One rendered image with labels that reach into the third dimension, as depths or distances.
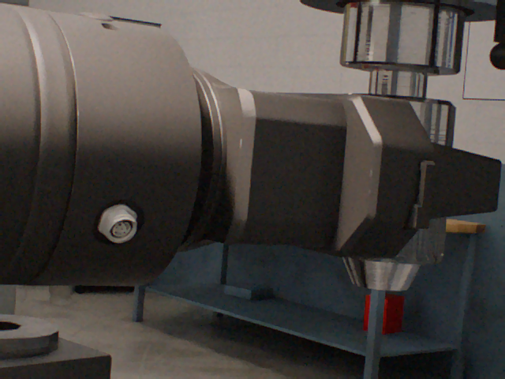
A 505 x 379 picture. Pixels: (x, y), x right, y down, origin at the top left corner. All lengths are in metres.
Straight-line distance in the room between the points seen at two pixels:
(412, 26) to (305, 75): 6.41
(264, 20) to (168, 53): 6.85
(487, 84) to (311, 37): 1.46
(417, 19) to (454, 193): 0.07
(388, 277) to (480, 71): 5.43
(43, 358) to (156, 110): 0.43
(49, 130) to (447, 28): 0.17
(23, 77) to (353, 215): 0.12
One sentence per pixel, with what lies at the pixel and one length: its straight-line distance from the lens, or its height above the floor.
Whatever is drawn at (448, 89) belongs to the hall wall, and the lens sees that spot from 5.96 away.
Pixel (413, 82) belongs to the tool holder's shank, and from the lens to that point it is 0.41.
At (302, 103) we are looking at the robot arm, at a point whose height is 1.26.
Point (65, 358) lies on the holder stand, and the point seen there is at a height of 1.09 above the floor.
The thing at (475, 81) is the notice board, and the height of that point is 1.63.
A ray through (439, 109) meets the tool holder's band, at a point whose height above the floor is 1.27.
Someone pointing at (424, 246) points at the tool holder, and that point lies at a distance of 0.41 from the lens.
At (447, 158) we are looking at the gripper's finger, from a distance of 0.40.
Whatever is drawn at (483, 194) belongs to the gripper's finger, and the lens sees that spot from 0.41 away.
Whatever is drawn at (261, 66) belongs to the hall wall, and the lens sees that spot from 7.15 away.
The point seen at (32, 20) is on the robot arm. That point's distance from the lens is 0.33.
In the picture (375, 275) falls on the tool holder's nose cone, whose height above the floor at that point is 1.20.
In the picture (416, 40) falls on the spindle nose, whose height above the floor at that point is 1.29.
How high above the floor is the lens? 1.25
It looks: 3 degrees down
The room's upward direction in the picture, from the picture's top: 5 degrees clockwise
